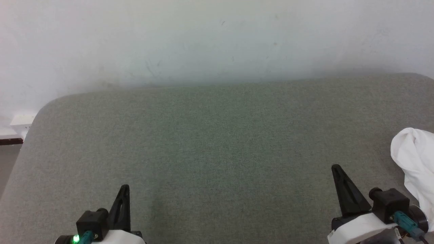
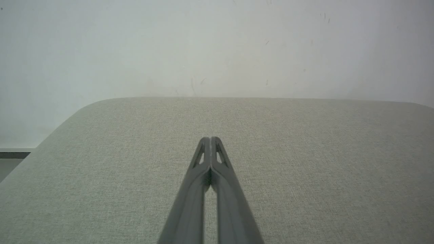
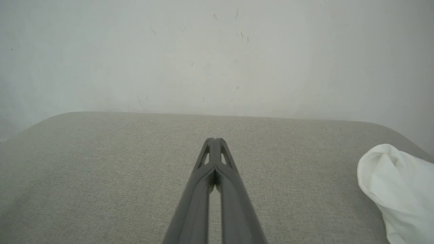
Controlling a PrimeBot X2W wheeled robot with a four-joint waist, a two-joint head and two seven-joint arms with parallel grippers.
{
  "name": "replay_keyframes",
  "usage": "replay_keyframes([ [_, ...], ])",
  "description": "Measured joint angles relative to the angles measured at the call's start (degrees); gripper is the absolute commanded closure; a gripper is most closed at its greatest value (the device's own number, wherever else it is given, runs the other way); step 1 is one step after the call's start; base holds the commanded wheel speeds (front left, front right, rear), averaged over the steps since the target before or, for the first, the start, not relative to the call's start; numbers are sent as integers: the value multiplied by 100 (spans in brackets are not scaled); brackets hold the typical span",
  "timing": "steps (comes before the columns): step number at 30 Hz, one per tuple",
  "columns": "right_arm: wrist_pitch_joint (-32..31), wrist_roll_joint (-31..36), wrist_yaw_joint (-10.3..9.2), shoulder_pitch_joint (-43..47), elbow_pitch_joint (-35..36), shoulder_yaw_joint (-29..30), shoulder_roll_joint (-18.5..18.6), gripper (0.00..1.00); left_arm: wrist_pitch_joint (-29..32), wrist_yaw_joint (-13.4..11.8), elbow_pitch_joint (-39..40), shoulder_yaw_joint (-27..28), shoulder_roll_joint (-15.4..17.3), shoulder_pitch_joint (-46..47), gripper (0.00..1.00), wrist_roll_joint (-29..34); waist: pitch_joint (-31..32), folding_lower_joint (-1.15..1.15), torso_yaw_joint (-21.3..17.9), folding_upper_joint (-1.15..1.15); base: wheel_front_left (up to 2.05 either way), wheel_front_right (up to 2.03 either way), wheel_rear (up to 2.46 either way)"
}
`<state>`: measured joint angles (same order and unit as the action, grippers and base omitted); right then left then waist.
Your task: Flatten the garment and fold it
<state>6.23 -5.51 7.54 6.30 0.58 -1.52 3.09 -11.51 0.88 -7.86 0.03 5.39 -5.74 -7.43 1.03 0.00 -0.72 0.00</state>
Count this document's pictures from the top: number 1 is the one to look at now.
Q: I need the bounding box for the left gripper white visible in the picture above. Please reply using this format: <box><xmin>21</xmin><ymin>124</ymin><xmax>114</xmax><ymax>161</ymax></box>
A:
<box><xmin>56</xmin><ymin>185</ymin><xmax>146</xmax><ymax>244</ymax></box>

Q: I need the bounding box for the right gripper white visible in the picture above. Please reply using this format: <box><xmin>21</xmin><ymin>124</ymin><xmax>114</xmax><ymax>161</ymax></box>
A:
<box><xmin>327</xmin><ymin>164</ymin><xmax>399</xmax><ymax>244</ymax></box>

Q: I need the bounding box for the white garment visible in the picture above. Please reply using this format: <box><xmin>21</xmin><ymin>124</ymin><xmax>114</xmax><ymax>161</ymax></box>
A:
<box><xmin>391</xmin><ymin>128</ymin><xmax>434</xmax><ymax>231</ymax></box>

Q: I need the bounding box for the grey-green fabric sofa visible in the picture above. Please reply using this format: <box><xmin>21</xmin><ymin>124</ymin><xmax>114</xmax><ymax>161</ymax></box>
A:
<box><xmin>0</xmin><ymin>73</ymin><xmax>434</xmax><ymax>244</ymax></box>

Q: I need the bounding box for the white wall box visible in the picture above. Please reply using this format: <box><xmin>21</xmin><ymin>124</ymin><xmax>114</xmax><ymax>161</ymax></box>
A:
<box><xmin>10</xmin><ymin>115</ymin><xmax>37</xmax><ymax>139</ymax></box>

